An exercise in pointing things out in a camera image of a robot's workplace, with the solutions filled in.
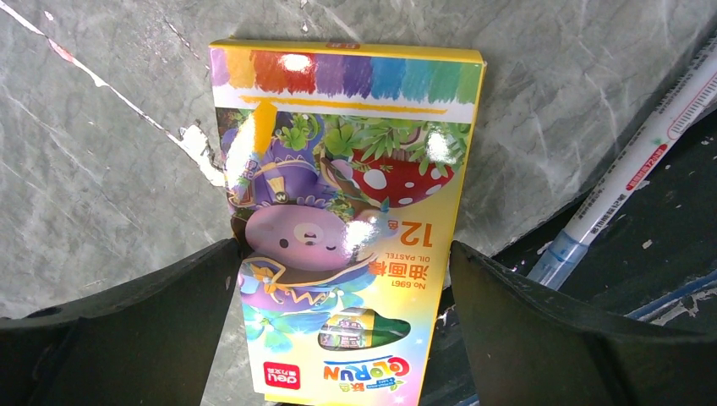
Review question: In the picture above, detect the yellow crayon box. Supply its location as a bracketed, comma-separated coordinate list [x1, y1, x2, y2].
[209, 39, 486, 405]

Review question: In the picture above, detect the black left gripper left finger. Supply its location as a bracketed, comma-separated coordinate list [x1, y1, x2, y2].
[1, 239, 242, 405]

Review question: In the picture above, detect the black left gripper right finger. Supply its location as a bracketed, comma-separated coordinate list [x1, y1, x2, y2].
[450, 241, 716, 405]

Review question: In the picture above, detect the blue pen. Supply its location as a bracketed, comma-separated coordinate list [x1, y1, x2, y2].
[528, 35, 716, 290]

